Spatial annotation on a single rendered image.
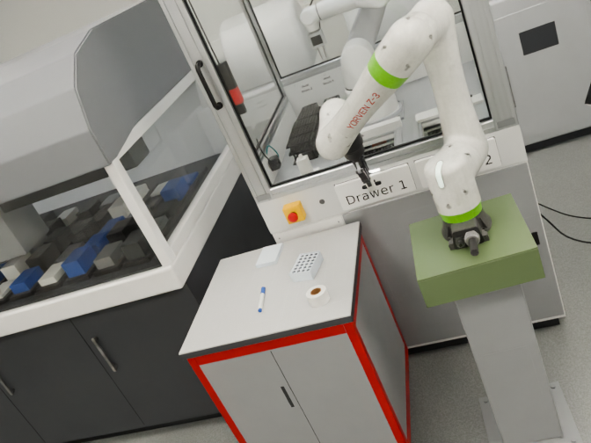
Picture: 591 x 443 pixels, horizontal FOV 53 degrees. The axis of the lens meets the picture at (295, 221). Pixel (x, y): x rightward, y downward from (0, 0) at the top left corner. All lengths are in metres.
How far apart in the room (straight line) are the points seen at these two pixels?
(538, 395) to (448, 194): 0.80
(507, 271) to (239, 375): 0.96
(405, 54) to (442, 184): 0.38
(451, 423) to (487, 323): 0.64
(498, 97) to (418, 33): 0.67
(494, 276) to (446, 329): 0.97
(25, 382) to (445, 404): 1.94
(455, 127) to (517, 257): 0.42
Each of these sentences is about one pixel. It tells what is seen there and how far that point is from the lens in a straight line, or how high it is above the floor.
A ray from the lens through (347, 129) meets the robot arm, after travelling 1.79.
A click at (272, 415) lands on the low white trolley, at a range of 2.24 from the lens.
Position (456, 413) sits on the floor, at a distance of 2.53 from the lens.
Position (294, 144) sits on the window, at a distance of 2.27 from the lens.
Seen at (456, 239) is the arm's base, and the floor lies 0.90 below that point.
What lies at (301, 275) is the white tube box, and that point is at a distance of 2.11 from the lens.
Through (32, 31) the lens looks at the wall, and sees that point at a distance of 6.14.
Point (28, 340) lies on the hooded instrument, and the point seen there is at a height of 0.71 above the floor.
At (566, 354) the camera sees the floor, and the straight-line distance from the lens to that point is 2.65.
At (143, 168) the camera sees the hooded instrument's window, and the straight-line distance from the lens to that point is 2.43.
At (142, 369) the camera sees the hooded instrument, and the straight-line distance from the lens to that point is 2.86.
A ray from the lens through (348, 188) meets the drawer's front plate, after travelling 2.29.
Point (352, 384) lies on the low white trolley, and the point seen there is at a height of 0.47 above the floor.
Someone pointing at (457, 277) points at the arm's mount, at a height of 0.84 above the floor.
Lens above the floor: 1.84
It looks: 25 degrees down
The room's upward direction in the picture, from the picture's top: 25 degrees counter-clockwise
